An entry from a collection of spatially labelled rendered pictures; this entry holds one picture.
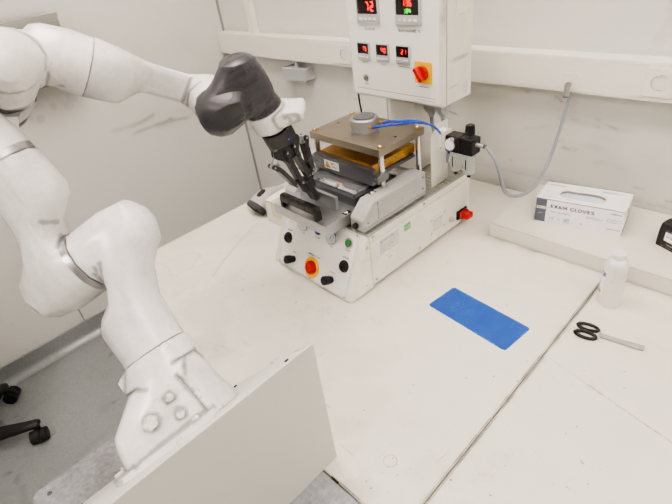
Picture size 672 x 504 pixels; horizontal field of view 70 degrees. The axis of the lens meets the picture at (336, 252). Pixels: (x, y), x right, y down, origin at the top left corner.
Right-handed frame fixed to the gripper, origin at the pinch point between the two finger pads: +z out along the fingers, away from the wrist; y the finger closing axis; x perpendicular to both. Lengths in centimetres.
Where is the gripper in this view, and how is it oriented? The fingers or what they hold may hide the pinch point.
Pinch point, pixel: (310, 188)
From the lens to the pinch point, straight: 128.0
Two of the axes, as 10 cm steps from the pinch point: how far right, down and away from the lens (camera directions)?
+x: 6.6, 3.5, -6.6
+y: -6.5, 7.1, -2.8
